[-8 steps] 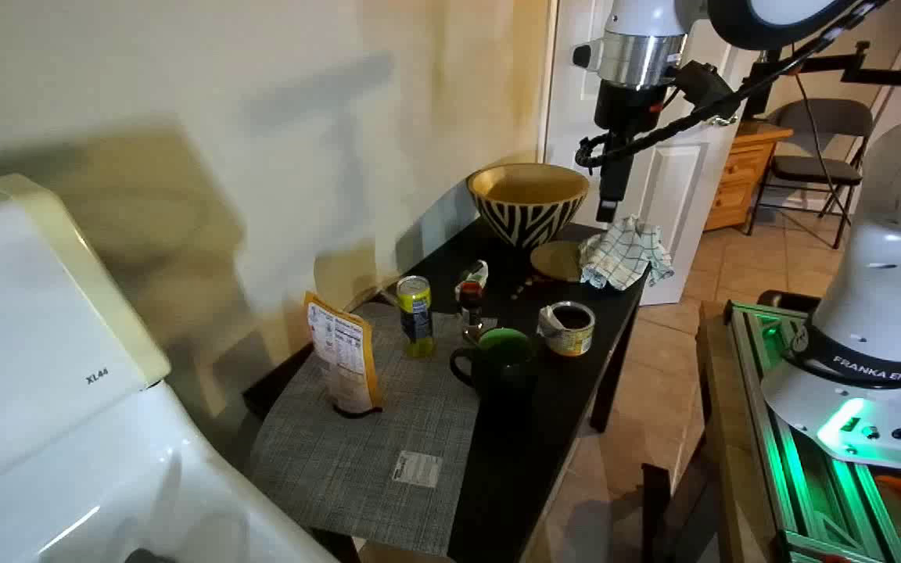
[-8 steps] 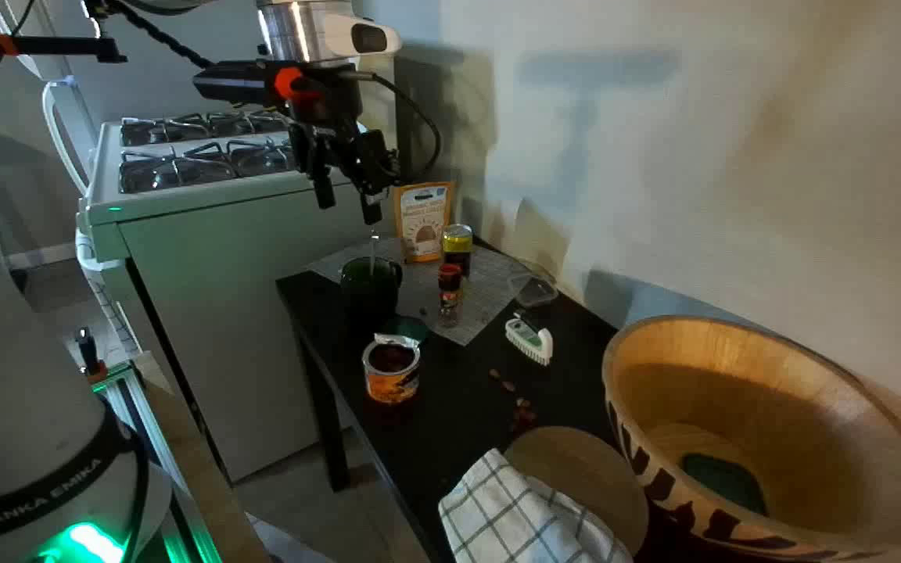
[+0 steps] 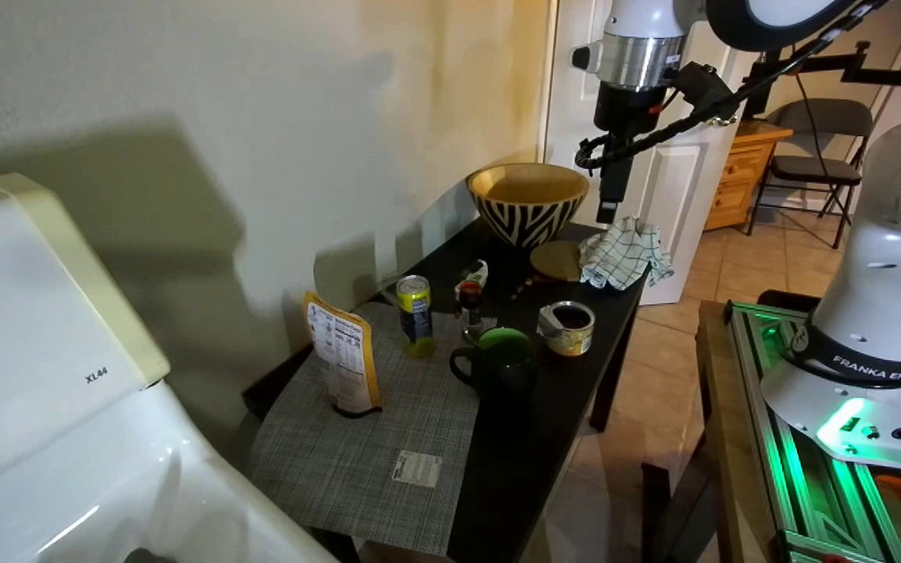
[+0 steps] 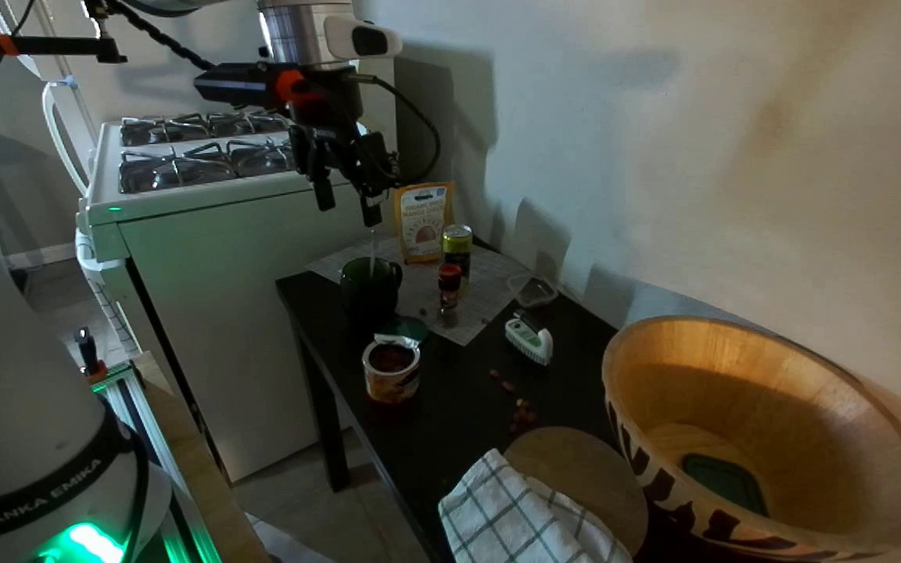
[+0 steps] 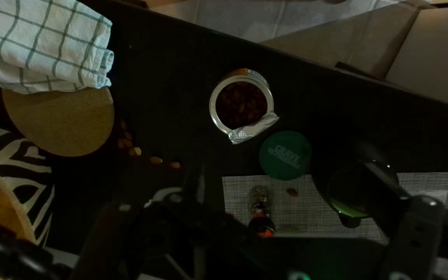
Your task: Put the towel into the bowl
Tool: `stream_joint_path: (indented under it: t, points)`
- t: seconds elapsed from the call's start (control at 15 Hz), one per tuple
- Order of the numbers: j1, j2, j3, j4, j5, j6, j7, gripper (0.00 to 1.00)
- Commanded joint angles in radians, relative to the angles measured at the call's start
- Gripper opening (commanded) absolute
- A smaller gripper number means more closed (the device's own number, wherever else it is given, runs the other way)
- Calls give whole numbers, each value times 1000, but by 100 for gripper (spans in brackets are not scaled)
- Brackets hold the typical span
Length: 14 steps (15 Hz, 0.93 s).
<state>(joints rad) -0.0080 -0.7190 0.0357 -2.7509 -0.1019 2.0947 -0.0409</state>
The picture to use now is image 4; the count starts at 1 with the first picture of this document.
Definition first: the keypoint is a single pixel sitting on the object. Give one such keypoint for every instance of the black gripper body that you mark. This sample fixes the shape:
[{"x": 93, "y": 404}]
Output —
[{"x": 343, "y": 143}]

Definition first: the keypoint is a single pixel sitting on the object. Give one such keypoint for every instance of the white checked towel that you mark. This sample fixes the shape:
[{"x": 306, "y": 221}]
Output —
[{"x": 501, "y": 516}]

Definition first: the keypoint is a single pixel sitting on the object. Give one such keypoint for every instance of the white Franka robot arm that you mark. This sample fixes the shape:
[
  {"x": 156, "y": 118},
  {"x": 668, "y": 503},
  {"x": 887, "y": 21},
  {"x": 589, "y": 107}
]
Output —
[{"x": 13, "y": 416}]

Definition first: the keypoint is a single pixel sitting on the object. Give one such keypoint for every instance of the wooden bowl with zebra pattern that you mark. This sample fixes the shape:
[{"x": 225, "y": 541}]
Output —
[{"x": 783, "y": 416}]

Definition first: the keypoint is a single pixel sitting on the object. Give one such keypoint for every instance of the cardboard box package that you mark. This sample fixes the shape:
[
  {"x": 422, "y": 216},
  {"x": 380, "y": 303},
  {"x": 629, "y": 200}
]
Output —
[{"x": 421, "y": 224}]

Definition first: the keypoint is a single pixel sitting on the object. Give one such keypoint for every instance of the dark green mug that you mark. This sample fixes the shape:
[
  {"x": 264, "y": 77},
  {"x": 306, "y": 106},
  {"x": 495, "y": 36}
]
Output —
[{"x": 373, "y": 285}]

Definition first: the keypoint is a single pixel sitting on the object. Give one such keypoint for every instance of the spice bottle with red cap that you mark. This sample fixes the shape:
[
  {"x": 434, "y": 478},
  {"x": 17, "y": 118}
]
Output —
[{"x": 450, "y": 299}]

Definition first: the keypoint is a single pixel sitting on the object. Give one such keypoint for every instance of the gray woven placemat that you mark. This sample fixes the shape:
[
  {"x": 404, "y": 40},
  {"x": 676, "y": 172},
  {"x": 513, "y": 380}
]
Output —
[{"x": 493, "y": 292}]

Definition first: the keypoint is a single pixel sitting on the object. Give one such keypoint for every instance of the white gas stove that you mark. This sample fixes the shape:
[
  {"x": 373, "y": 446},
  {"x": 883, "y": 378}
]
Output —
[{"x": 221, "y": 315}]

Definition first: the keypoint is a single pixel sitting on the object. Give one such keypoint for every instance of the yellow striped ceramic cup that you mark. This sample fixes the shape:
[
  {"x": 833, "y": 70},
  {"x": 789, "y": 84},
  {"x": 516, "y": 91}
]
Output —
[{"x": 387, "y": 380}]

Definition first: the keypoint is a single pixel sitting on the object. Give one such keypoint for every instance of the clear drinking glass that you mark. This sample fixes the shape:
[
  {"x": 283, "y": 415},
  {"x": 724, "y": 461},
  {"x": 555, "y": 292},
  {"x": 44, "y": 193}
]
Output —
[{"x": 532, "y": 292}]

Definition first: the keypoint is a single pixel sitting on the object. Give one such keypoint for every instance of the black table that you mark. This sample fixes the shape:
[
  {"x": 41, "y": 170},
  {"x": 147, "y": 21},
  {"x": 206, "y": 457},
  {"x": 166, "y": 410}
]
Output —
[{"x": 460, "y": 408}]

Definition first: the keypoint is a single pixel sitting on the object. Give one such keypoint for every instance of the black button with red top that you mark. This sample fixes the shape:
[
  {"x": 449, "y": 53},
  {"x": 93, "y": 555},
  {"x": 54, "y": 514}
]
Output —
[{"x": 84, "y": 347}]

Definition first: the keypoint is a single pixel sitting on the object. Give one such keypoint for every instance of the round wooden coaster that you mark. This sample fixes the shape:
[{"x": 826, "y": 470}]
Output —
[{"x": 576, "y": 470}]

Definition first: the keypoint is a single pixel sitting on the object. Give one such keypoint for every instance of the green sponge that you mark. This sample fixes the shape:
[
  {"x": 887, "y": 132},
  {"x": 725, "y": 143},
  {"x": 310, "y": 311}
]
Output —
[{"x": 725, "y": 483}]

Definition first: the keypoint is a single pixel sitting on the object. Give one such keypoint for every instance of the black wrist camera orange band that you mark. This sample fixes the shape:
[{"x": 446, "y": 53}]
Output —
[{"x": 242, "y": 84}]

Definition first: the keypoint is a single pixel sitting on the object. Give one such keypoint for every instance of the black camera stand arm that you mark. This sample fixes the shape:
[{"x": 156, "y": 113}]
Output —
[{"x": 44, "y": 45}]

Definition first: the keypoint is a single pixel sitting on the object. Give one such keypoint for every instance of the aluminium robot stand frame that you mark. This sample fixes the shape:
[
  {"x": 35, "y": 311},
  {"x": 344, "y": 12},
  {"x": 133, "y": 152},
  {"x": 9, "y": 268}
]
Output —
[{"x": 200, "y": 490}]

